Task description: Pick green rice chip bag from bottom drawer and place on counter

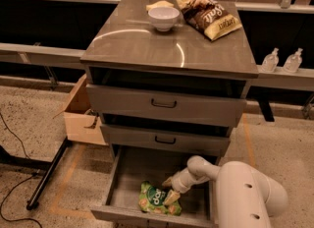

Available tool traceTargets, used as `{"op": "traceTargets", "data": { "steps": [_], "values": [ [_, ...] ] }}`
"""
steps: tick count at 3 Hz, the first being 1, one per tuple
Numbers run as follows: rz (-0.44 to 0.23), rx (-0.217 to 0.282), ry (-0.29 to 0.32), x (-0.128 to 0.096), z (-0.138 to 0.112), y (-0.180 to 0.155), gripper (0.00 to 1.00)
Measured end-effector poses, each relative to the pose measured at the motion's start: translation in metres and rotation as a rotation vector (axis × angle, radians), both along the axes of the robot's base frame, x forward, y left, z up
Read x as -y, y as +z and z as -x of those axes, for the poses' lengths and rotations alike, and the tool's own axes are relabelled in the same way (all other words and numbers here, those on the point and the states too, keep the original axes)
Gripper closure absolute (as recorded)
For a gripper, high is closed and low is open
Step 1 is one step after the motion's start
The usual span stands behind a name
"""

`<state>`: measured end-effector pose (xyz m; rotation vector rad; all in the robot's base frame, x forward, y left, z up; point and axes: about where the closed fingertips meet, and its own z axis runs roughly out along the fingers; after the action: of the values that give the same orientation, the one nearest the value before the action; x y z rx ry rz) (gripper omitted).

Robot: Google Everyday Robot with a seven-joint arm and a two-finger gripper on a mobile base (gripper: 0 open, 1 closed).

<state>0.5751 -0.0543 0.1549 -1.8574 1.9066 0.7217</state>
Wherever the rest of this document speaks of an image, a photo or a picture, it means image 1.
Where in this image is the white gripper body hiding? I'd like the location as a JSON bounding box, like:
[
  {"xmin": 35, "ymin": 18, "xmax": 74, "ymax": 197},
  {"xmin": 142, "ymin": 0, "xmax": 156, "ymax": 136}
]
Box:
[{"xmin": 171, "ymin": 168, "xmax": 209, "ymax": 194}]

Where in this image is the green rice chip bag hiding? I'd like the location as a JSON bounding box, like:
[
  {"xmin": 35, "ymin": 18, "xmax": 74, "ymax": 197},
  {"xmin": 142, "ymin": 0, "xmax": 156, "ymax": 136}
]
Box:
[{"xmin": 138, "ymin": 181, "xmax": 182, "ymax": 216}]

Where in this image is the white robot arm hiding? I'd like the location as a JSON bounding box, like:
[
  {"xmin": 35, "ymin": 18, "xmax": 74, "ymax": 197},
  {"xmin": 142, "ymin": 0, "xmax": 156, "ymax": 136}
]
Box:
[{"xmin": 162, "ymin": 155, "xmax": 288, "ymax": 228}]

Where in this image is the grey middle drawer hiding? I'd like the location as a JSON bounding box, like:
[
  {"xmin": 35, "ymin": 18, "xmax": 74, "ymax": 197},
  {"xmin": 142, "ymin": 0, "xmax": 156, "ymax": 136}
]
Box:
[{"xmin": 100, "ymin": 124, "xmax": 230, "ymax": 156}]

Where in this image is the grey open bottom drawer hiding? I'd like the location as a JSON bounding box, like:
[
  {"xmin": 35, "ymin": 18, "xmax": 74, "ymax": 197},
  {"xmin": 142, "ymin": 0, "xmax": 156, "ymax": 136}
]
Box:
[{"xmin": 91, "ymin": 146, "xmax": 218, "ymax": 228}]

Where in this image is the grey drawer cabinet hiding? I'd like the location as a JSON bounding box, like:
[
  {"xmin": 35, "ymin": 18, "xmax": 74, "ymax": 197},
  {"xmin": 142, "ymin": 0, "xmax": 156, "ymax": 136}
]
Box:
[{"xmin": 79, "ymin": 0, "xmax": 259, "ymax": 161}]

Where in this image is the grey top drawer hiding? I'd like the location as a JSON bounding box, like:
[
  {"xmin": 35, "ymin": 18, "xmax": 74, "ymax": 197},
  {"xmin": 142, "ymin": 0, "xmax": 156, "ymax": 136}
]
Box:
[{"xmin": 86, "ymin": 85, "xmax": 246, "ymax": 127}]

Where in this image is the brown yellow chip bag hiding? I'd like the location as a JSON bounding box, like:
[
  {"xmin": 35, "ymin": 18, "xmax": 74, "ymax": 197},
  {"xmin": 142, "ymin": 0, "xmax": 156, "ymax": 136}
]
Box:
[{"xmin": 176, "ymin": 0, "xmax": 241, "ymax": 41}]

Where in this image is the cardboard box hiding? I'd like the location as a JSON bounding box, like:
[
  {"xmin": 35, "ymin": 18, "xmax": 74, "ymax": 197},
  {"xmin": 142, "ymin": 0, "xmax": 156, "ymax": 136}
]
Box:
[{"xmin": 56, "ymin": 75, "xmax": 106, "ymax": 145}]

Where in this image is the left clear sanitizer bottle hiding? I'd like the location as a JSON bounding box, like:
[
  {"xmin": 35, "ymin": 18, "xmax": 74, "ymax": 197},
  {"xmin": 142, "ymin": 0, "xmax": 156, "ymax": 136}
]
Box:
[{"xmin": 261, "ymin": 48, "xmax": 279, "ymax": 73}]

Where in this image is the black metal stand leg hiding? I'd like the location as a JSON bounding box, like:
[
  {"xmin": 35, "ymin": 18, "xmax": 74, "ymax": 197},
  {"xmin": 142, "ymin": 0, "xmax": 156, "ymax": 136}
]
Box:
[{"xmin": 26, "ymin": 139, "xmax": 72, "ymax": 210}]

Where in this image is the white ceramic bowl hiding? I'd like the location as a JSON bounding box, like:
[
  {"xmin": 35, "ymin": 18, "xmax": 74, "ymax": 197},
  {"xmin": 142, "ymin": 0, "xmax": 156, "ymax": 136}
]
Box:
[{"xmin": 148, "ymin": 7, "xmax": 180, "ymax": 31}]

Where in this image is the yellow sponge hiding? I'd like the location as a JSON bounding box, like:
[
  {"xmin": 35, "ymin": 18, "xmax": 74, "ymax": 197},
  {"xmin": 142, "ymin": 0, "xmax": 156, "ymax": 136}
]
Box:
[{"xmin": 146, "ymin": 0, "xmax": 175, "ymax": 12}]

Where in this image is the black floor cable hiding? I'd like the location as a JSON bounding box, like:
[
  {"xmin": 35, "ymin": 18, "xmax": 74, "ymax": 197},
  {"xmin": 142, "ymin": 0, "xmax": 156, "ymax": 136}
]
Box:
[{"xmin": 0, "ymin": 112, "xmax": 43, "ymax": 228}]

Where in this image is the grey metal shelf rail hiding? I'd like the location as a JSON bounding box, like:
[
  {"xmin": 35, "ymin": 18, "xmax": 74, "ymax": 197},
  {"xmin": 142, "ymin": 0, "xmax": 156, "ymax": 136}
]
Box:
[{"xmin": 0, "ymin": 43, "xmax": 314, "ymax": 91}]

